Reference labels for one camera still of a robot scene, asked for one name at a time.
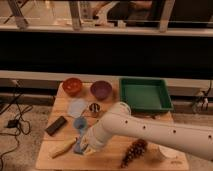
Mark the black floor cable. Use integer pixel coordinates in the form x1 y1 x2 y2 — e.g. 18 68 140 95
0 80 34 171

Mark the green plastic tray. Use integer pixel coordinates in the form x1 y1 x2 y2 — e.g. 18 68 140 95
119 78 173 113

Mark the black power adapter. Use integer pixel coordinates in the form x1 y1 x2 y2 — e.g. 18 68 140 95
7 119 19 128

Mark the translucent plastic lid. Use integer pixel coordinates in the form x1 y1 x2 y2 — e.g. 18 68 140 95
68 98 87 118

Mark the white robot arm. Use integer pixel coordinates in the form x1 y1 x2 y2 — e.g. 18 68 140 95
80 102 213 162

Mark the red bowl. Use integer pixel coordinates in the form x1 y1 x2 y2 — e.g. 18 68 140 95
62 78 82 96

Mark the blue sponge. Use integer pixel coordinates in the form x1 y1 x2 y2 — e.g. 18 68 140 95
73 136 83 155

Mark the wooden baguette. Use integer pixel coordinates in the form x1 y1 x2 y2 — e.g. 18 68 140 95
49 138 77 158

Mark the purple bowl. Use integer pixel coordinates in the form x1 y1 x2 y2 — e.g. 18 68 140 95
90 80 112 100

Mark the white round container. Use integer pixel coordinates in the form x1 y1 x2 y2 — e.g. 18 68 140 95
157 146 179 161

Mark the black rectangular block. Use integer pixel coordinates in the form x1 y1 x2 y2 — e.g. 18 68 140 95
45 116 67 136

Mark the dark grape bunch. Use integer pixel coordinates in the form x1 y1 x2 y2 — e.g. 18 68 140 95
120 139 148 168

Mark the blue plastic cup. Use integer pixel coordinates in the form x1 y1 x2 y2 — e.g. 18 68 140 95
73 117 87 131

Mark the small metal cup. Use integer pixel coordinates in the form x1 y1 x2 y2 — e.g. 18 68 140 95
89 103 100 114

